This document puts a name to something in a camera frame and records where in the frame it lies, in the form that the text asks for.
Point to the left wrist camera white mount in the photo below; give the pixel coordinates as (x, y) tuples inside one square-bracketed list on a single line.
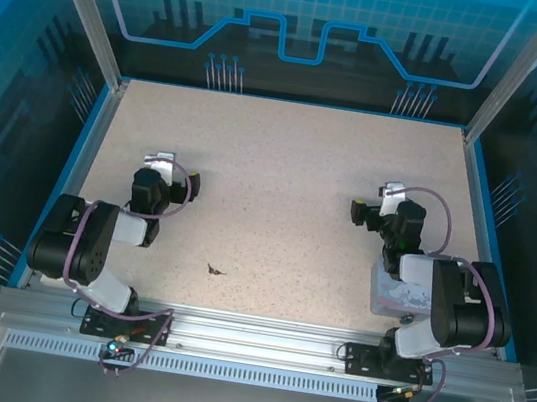
[(160, 160)]

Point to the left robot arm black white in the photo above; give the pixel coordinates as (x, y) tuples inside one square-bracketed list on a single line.
[(90, 245)]

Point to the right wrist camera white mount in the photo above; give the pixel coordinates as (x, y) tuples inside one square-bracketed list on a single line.
[(394, 189)]

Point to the aluminium front rail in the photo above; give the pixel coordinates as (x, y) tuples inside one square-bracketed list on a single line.
[(253, 340)]

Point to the aluminium frame post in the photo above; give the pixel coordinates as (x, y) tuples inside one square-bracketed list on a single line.
[(88, 17), (514, 76)]

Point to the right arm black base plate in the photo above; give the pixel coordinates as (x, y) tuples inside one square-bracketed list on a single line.
[(358, 358)]

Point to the small padlock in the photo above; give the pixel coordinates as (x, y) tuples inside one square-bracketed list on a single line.
[(406, 320)]

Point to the pastel cartoon tin box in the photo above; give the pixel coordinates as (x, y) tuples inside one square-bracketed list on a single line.
[(386, 294)]

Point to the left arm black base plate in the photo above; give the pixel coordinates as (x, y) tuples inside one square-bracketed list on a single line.
[(96, 324)]

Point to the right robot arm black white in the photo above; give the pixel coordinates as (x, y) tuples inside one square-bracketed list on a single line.
[(454, 310)]

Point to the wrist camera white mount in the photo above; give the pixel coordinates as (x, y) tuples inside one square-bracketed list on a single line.
[(160, 160), (394, 189)]

